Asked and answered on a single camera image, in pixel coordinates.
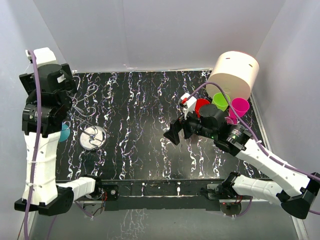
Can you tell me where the white cylindrical container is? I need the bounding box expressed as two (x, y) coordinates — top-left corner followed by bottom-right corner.
(207, 51), (260, 100)

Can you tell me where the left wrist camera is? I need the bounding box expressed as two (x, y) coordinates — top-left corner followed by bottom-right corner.
(33, 47), (58, 67)

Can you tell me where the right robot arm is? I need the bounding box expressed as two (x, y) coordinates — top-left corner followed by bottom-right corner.
(163, 104), (320, 220)

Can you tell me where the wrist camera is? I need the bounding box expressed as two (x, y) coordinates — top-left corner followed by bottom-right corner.
(178, 92), (197, 120)
(33, 47), (58, 67)

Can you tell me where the red wine glass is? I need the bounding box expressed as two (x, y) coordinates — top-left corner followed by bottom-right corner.
(194, 98), (211, 118)

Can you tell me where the blue wine glass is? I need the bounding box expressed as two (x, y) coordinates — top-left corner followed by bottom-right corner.
(59, 123), (71, 143)

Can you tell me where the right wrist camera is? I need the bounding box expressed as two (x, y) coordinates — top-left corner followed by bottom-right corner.
(178, 92), (197, 120)

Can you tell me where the black front mounting rail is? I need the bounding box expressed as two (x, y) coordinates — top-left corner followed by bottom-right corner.
(57, 177), (253, 213)

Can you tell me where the magenta wine glass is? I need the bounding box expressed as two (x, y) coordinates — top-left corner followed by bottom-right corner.
(225, 97), (250, 125)

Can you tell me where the green wine glass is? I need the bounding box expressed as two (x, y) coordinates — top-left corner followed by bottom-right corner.
(212, 92), (231, 112)

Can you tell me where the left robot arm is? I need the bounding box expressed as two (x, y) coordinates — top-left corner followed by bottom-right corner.
(14, 63), (104, 216)

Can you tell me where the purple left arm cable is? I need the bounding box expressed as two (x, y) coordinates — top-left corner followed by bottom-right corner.
(23, 49), (57, 240)

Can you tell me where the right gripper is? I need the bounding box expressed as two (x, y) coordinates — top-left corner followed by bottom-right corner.
(163, 105), (217, 145)

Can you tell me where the chrome wine glass rack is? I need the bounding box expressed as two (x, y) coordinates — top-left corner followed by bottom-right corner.
(69, 84), (108, 152)

